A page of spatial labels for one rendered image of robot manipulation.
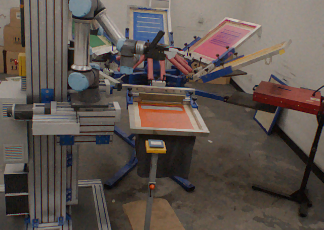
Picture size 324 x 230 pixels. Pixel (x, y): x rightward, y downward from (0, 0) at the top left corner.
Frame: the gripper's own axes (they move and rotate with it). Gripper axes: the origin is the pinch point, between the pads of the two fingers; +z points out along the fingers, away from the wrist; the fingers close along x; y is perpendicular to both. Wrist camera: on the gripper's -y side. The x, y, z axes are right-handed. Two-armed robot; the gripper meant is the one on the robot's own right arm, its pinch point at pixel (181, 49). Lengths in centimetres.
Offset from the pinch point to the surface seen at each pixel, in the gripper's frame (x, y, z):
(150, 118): -79, 62, -26
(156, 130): -52, 63, -15
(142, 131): -49, 65, -25
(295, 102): -135, 40, 92
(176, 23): -523, -14, -73
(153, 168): -36, 85, -12
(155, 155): -34, 75, -12
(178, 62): -187, 26, -22
